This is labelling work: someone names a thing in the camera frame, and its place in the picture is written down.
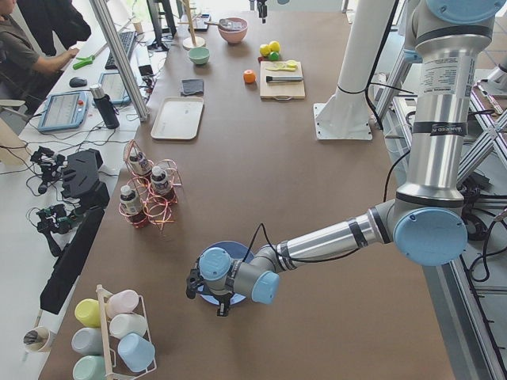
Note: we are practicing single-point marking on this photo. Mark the yellow cup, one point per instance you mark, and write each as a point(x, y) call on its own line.
point(87, 312)

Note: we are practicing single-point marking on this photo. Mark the upper whole lemon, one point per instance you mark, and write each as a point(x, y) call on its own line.
point(274, 46)

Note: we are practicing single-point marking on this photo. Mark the grey folded cloth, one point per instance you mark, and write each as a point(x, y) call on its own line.
point(193, 86)

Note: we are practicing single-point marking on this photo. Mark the green bowl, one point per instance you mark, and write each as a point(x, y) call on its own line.
point(199, 55)

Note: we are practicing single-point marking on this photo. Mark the cream rabbit tray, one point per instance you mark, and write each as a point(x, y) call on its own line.
point(178, 118)

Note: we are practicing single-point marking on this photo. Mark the large blue teach pendant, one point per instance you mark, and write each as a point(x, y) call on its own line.
point(64, 111)

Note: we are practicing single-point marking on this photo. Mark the white cup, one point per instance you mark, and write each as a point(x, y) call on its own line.
point(125, 323)

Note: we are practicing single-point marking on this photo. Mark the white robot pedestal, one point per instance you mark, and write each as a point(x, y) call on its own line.
point(345, 116)

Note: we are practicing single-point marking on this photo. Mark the seated person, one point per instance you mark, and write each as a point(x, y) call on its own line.
point(29, 76)

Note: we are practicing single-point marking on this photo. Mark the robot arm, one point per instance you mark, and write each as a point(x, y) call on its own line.
point(423, 220)

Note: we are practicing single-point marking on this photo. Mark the black thermos bottle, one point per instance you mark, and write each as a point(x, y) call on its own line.
point(104, 106)

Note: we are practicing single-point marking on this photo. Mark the paper cup with utensils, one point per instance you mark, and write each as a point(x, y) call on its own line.
point(38, 339)

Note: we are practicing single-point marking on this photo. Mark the yellow plastic knife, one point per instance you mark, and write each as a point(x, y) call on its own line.
point(281, 68)

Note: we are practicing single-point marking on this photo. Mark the right rear tea bottle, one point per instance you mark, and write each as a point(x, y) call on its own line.
point(139, 164)

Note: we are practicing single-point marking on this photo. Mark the wooden stand with round base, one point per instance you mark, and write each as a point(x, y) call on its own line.
point(194, 41)

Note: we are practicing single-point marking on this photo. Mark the front tea bottle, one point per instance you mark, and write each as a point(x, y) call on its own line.
point(160, 183)

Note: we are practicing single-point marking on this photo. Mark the lower whole lemon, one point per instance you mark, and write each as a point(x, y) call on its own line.
point(264, 50)

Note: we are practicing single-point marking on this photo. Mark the mint green cup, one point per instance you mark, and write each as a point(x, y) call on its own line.
point(90, 367)

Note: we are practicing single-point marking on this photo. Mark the tea bottle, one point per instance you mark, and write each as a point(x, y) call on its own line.
point(160, 183)
point(131, 207)
point(139, 164)

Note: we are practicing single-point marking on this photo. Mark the copper wire bottle rack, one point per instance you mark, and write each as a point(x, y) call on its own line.
point(157, 208)

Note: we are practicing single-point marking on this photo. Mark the light blue cup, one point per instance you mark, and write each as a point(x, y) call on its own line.
point(136, 352)

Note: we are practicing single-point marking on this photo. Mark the white cup rack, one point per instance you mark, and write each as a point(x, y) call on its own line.
point(115, 368)

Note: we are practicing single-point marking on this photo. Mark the orange fruit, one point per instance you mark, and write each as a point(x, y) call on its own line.
point(249, 76)

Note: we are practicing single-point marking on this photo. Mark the green lime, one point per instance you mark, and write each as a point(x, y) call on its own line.
point(273, 56)

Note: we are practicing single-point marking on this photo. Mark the pink bowl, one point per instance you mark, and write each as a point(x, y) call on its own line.
point(237, 32)

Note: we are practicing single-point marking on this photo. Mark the black computer mouse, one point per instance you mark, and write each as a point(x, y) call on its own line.
point(77, 82)

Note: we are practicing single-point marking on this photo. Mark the pink cup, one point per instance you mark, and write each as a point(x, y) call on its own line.
point(123, 302)

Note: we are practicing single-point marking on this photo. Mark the left rear tea bottle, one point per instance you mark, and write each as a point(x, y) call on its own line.
point(131, 207)

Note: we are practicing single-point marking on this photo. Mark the wooden cutting board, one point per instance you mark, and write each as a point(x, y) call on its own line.
point(280, 91)

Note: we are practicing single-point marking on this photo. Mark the small blue teach pendant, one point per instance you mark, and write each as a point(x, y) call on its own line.
point(112, 84)

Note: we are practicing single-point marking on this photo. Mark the grey cup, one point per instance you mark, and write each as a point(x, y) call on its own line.
point(87, 341)

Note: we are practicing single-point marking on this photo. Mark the whole lemon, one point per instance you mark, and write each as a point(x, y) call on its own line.
point(264, 50)
point(274, 46)

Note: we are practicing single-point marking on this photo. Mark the steel scoop in bowl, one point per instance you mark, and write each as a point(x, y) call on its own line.
point(226, 24)

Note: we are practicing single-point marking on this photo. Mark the steel muddler black tip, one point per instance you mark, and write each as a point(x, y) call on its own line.
point(283, 79)

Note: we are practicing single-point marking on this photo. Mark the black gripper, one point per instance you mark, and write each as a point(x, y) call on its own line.
point(223, 302)

